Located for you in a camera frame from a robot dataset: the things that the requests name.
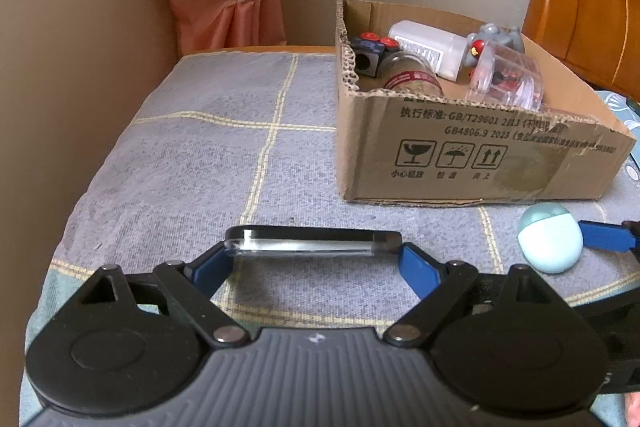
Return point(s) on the grey elephant toy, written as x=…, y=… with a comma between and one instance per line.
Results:
x=497, y=37

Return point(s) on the clear black correction tape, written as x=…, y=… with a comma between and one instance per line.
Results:
x=310, y=239

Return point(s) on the clear plastic cup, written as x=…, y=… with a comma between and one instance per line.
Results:
x=520, y=67

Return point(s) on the light blue floral pillow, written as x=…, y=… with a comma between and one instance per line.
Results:
x=625, y=104

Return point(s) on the mint egg-shaped case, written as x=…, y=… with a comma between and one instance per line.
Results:
x=550, y=242

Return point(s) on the white cotton swab box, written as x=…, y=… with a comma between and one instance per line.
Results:
x=430, y=44

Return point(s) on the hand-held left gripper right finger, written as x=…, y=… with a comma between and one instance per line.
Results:
x=420, y=267

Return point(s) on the checked blanket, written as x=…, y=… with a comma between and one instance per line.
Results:
x=200, y=157

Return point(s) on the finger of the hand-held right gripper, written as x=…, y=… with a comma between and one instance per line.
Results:
x=605, y=237

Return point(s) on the black toy block red buttons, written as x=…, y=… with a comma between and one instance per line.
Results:
x=367, y=54

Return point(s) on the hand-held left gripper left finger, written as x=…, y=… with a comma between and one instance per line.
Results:
x=207, y=264

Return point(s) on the cardboard box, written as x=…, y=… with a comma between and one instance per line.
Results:
x=450, y=177

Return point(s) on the red label jar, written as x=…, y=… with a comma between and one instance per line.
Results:
x=412, y=79

